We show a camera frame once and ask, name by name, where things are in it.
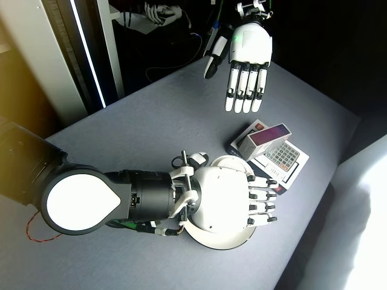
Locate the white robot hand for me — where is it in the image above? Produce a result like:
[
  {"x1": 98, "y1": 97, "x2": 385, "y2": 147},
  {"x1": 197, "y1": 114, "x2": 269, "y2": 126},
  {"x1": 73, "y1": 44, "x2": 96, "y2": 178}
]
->
[
  {"x1": 204, "y1": 22, "x2": 273, "y2": 114},
  {"x1": 189, "y1": 152, "x2": 278, "y2": 235}
]

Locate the small maroon box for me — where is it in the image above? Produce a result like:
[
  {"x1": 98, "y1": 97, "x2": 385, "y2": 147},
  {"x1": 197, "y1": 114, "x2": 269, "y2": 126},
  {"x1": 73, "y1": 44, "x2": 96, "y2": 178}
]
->
[{"x1": 240, "y1": 123, "x2": 293, "y2": 162}]

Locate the white plate with dark rim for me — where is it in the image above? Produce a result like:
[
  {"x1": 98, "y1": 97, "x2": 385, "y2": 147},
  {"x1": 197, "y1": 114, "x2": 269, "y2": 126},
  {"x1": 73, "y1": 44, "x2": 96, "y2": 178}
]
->
[{"x1": 183, "y1": 155, "x2": 258, "y2": 251}]

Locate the white calculator box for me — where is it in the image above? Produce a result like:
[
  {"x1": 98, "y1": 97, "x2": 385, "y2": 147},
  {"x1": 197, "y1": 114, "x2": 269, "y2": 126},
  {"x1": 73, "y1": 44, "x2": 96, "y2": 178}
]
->
[{"x1": 226, "y1": 118, "x2": 310, "y2": 196}]

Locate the spare white robot hand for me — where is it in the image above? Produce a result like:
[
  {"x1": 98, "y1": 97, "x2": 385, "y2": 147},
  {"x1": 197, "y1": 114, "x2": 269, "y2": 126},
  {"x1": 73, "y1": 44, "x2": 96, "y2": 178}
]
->
[{"x1": 144, "y1": 1, "x2": 184, "y2": 27}]

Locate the grey table cloth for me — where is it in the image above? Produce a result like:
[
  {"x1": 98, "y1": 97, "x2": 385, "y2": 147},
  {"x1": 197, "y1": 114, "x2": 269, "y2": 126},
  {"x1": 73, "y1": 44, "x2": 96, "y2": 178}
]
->
[{"x1": 0, "y1": 56, "x2": 362, "y2": 290}]

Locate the white light strip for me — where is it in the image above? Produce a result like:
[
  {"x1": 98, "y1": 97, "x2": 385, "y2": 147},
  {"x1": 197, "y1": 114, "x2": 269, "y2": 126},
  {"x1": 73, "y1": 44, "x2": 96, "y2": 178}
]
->
[{"x1": 70, "y1": 0, "x2": 107, "y2": 109}]

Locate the white cabinet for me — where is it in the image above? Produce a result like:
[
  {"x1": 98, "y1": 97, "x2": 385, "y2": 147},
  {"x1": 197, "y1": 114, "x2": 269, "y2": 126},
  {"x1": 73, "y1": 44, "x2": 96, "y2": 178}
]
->
[{"x1": 0, "y1": 0, "x2": 125, "y2": 121}]

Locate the black cable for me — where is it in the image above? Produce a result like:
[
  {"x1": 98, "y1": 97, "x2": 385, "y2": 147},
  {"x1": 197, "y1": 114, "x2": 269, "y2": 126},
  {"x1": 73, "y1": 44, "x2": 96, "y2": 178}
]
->
[{"x1": 146, "y1": 31, "x2": 204, "y2": 83}]

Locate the red wire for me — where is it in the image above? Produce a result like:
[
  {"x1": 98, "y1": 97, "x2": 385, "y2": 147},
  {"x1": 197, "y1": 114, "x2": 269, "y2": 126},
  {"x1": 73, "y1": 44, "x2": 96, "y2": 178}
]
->
[{"x1": 25, "y1": 210, "x2": 66, "y2": 242}]

